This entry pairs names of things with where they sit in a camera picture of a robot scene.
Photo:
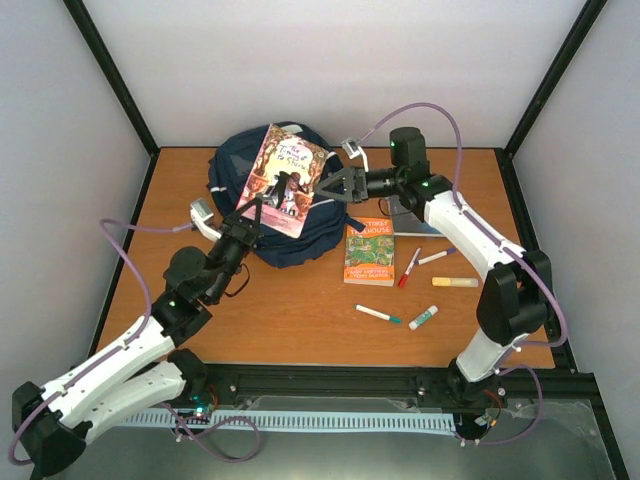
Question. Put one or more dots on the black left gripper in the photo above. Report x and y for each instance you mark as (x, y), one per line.
(242, 232)

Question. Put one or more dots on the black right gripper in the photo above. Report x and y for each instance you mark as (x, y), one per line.
(349, 174)

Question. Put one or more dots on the pink Taming of Shrew book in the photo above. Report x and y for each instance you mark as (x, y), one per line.
(284, 174)

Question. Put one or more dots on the navy blue student backpack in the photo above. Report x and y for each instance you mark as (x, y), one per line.
(326, 220)

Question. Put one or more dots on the green capped white marker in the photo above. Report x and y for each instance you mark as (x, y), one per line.
(377, 314)

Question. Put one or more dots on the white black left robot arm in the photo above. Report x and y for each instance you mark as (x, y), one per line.
(147, 364)

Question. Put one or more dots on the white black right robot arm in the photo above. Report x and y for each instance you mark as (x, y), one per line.
(516, 298)

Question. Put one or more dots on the dark blue hardcover book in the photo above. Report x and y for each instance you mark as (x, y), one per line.
(406, 224)

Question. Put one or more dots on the orange Treehouse paperback book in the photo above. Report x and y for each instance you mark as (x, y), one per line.
(369, 254)

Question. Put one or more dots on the red capped white marker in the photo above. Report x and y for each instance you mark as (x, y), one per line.
(413, 261)

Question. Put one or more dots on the purple capped white marker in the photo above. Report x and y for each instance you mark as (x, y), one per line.
(435, 256)

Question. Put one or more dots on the yellow highlighter pen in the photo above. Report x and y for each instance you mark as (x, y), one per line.
(457, 282)

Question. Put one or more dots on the green white glue stick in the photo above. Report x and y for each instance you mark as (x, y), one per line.
(423, 317)

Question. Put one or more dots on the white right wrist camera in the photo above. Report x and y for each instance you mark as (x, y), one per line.
(354, 150)

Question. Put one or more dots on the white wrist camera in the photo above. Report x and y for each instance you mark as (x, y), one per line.
(354, 150)
(201, 216)

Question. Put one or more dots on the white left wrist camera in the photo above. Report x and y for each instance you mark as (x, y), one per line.
(201, 216)

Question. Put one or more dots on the black right frame post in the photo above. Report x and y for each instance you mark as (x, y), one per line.
(582, 25)

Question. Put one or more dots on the black frame post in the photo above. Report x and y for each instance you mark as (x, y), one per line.
(98, 48)
(582, 25)

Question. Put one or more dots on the light blue slotted cable duct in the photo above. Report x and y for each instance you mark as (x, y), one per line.
(297, 421)

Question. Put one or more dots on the metal front base plate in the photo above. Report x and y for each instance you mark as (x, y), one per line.
(566, 444)

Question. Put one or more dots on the black left frame post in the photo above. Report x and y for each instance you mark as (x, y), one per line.
(98, 48)

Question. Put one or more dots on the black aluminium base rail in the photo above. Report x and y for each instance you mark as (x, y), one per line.
(422, 387)

